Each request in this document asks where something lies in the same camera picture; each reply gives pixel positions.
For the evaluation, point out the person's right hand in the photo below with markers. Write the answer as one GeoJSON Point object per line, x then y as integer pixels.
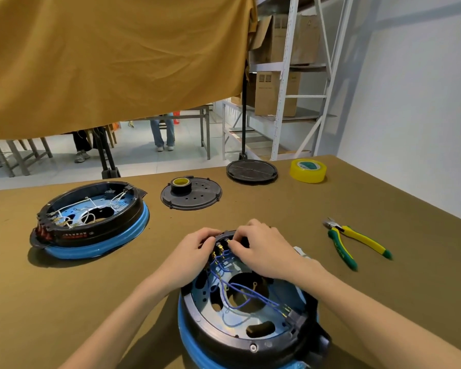
{"type": "Point", "coordinates": [271, 253]}

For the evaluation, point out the person's left hand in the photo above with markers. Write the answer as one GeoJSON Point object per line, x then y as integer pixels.
{"type": "Point", "coordinates": [184, 261]}

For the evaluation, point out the person's left fingers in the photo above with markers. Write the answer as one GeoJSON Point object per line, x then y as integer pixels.
{"type": "Point", "coordinates": [207, 236]}

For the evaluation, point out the person's right fingers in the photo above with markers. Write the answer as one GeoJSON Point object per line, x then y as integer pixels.
{"type": "Point", "coordinates": [249, 236]}

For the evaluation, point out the person's right forearm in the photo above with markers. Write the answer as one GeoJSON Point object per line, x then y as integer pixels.
{"type": "Point", "coordinates": [372, 322]}

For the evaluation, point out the person's left forearm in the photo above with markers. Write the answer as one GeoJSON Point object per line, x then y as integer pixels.
{"type": "Point", "coordinates": [123, 322]}

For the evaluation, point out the black round perforated cover plate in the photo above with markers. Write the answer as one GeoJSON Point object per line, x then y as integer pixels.
{"type": "Point", "coordinates": [199, 195]}

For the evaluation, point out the small yellow tape roll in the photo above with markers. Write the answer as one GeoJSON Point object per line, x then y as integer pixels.
{"type": "Point", "coordinates": [181, 184]}

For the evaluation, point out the black round stand base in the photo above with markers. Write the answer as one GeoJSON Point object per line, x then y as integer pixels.
{"type": "Point", "coordinates": [252, 171]}

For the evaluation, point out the large yellow tape roll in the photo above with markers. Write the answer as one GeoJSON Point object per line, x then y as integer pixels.
{"type": "Point", "coordinates": [309, 173]}

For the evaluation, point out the grey metal table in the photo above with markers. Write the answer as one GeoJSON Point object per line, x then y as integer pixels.
{"type": "Point", "coordinates": [203, 122]}

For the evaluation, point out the black stand pole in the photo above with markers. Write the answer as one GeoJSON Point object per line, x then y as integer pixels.
{"type": "Point", "coordinates": [244, 122]}

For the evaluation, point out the black tripod stand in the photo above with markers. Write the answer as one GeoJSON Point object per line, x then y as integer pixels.
{"type": "Point", "coordinates": [108, 157]}

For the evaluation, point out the closed cardboard box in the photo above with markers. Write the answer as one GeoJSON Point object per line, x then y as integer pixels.
{"type": "Point", "coordinates": [269, 94]}

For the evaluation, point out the white metal shelf rack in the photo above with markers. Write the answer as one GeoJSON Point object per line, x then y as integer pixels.
{"type": "Point", "coordinates": [286, 65]}

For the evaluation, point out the wooden stool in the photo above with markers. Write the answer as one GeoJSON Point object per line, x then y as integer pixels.
{"type": "Point", "coordinates": [23, 155]}

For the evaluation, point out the mustard yellow cloth curtain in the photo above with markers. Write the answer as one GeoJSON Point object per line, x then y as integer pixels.
{"type": "Point", "coordinates": [111, 57]}

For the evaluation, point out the open cardboard box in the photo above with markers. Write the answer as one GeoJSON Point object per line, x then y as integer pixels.
{"type": "Point", "coordinates": [307, 38]}

